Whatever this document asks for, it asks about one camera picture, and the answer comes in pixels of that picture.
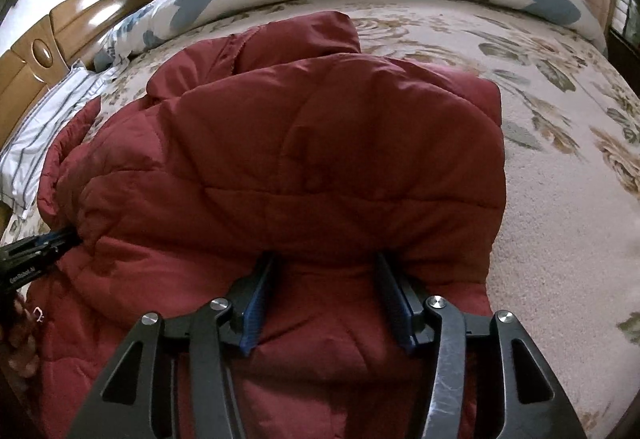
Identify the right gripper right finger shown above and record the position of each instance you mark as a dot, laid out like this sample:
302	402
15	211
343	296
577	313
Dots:
489	360

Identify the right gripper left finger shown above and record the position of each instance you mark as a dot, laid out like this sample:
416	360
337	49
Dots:
136	394

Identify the red quilted puffer coat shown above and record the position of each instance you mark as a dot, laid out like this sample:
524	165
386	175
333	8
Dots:
287	138

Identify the left hand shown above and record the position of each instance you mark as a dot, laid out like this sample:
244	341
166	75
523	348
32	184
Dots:
19	356

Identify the striped grey white pillow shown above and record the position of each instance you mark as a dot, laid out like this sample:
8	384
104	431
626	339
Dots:
23	156

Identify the floral bed blanket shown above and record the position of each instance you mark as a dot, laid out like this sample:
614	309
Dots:
567	255

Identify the wooden headboard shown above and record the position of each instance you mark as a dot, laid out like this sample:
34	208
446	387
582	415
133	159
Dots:
43	55

